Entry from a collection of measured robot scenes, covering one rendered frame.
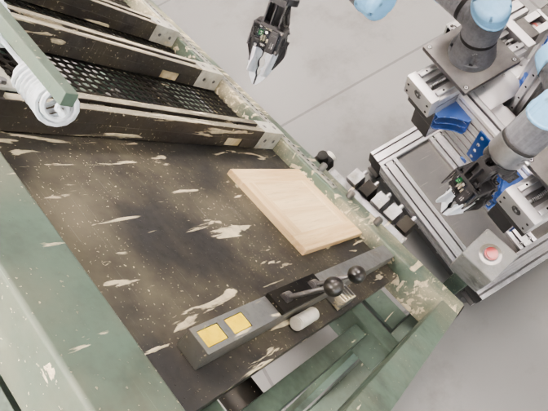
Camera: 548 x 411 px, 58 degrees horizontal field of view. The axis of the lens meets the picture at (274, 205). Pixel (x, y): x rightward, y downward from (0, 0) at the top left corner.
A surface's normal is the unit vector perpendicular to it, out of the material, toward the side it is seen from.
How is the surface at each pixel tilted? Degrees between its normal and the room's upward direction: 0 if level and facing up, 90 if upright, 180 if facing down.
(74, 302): 56
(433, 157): 0
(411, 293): 34
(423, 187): 0
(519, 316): 0
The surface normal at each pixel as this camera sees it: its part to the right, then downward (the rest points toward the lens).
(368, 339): -0.50, 0.07
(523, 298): -0.10, -0.35
